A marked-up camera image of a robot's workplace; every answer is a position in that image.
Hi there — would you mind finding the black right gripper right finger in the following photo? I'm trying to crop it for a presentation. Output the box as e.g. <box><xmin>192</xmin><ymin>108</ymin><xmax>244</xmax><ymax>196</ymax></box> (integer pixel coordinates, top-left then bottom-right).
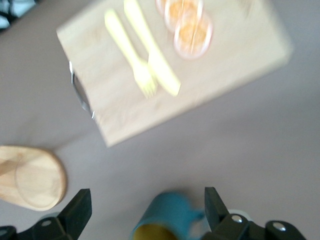
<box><xmin>202</xmin><ymin>186</ymin><xmax>307</xmax><ymax>240</ymax></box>

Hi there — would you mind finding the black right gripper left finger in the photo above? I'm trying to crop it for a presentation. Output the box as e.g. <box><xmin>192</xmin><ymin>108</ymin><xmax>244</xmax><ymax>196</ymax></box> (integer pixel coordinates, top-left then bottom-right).
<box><xmin>0</xmin><ymin>188</ymin><xmax>93</xmax><ymax>240</ymax></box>

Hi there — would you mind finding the teal ribbed mug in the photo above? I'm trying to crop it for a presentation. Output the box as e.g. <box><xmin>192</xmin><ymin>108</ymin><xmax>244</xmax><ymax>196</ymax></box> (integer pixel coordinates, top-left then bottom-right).
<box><xmin>131</xmin><ymin>191</ymin><xmax>209</xmax><ymax>240</ymax></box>

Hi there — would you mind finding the wooden mug rack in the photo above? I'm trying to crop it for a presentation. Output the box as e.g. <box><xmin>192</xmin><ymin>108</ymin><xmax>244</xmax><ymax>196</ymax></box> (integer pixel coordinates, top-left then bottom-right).
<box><xmin>0</xmin><ymin>145</ymin><xmax>68</xmax><ymax>212</ymax></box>

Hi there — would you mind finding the brown table cover sheet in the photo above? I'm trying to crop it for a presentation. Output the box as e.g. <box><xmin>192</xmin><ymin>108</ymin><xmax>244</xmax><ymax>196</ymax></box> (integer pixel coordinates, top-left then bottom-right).
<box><xmin>0</xmin><ymin>0</ymin><xmax>320</xmax><ymax>240</ymax></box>

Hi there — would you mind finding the wooden cutting board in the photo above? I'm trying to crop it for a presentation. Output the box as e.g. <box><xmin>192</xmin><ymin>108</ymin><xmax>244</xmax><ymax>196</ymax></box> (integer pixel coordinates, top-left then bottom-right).
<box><xmin>56</xmin><ymin>0</ymin><xmax>295</xmax><ymax>148</ymax></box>

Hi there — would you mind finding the yellow plastic knife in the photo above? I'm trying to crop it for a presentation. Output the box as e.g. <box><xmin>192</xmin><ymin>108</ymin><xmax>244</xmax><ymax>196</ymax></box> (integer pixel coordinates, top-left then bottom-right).
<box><xmin>123</xmin><ymin>0</ymin><xmax>182</xmax><ymax>97</ymax></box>

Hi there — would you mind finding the yellow plastic fork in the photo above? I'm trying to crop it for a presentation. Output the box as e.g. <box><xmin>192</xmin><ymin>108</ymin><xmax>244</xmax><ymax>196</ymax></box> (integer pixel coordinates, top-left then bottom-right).
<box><xmin>104</xmin><ymin>9</ymin><xmax>158</xmax><ymax>99</ymax></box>

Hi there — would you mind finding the orange slice toy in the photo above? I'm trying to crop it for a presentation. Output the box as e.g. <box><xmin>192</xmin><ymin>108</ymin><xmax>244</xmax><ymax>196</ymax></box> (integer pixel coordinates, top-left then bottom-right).
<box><xmin>154</xmin><ymin>0</ymin><xmax>171</xmax><ymax>15</ymax></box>
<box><xmin>163</xmin><ymin>0</ymin><xmax>204</xmax><ymax>33</ymax></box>
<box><xmin>173</xmin><ymin>11</ymin><xmax>214</xmax><ymax>61</ymax></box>

